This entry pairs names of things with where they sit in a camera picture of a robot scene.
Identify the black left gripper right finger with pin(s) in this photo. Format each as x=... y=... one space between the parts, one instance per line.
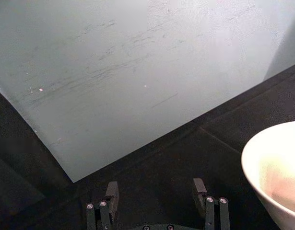
x=209 y=208

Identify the black table cloth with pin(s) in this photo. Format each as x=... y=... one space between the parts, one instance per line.
x=161 y=167

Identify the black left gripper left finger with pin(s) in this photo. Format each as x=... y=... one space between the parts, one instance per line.
x=112 y=198

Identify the roll of white tape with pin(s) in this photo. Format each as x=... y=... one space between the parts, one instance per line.
x=274 y=172

